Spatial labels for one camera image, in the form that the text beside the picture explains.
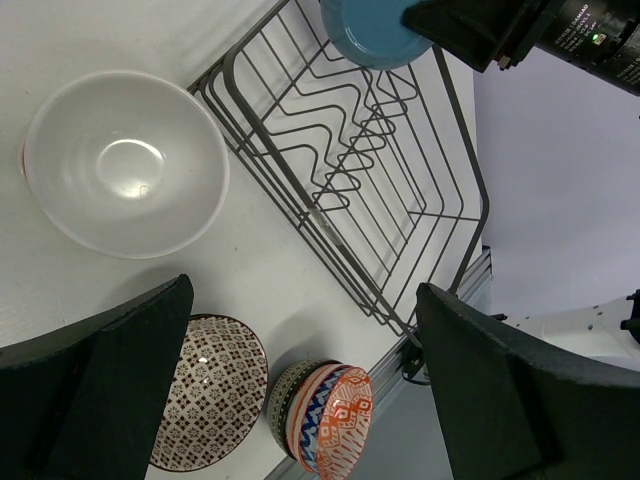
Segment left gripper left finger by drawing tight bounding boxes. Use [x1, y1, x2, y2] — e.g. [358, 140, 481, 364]
[1, 274, 194, 479]

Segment blue ceramic bowl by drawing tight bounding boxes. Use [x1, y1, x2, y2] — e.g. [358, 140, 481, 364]
[320, 0, 432, 70]

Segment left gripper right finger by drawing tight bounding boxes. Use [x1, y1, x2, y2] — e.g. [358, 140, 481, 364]
[417, 283, 639, 479]

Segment blue patterned bowl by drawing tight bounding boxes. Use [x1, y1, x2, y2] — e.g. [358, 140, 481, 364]
[295, 364, 348, 472]

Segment orange bowl white inside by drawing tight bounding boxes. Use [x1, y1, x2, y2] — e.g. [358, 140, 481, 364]
[21, 70, 230, 259]

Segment grey wire dish rack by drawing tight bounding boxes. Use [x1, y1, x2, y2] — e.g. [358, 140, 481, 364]
[190, 1, 489, 339]

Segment olive patterned bowl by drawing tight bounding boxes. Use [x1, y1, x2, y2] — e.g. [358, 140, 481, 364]
[267, 359, 336, 457]

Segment brown patterned bowl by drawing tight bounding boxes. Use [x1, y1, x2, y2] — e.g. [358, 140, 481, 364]
[150, 314, 269, 473]

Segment orange patterned bowl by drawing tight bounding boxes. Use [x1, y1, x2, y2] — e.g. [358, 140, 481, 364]
[316, 367, 373, 480]

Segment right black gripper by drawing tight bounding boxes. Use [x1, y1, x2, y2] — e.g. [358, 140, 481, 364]
[401, 0, 639, 95]

